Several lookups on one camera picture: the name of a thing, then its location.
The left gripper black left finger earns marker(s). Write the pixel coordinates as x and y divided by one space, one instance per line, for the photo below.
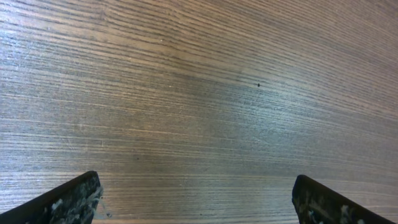
72 202

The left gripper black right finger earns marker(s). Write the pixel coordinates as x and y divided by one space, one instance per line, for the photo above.
316 203

